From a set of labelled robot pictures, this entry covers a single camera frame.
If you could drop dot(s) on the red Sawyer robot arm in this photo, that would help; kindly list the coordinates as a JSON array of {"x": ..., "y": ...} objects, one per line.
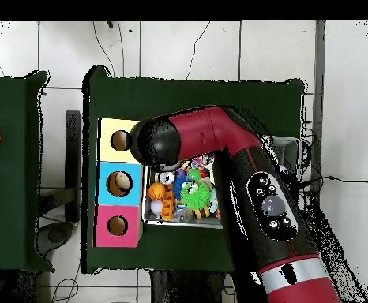
[{"x": 203, "y": 135}]

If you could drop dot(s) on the wooden box with three holes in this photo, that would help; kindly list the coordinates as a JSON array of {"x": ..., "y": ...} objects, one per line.
[{"x": 105, "y": 151}]

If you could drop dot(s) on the silver mesh bin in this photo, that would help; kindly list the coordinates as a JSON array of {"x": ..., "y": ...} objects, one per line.
[{"x": 286, "y": 148}]

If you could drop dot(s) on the green spiky toy with eyes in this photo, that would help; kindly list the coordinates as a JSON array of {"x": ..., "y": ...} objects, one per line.
[{"x": 198, "y": 195}]

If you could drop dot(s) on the orange toy basketball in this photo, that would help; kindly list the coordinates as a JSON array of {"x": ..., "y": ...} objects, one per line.
[{"x": 156, "y": 191}]

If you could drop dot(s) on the orange plastic building block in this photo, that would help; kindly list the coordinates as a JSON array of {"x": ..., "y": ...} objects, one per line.
[{"x": 168, "y": 208}]

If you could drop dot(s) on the white ball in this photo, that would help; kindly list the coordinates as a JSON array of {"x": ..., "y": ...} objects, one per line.
[{"x": 156, "y": 206}]

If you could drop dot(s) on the yellow black striped plush toy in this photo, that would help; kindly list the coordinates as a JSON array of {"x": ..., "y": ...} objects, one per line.
[{"x": 202, "y": 213}]

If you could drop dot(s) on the dark green table cloth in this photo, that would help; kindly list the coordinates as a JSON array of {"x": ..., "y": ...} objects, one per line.
[
  {"x": 7, "y": 189},
  {"x": 187, "y": 94}
]

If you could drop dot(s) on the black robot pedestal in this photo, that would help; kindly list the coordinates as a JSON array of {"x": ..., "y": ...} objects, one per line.
[{"x": 184, "y": 287}]

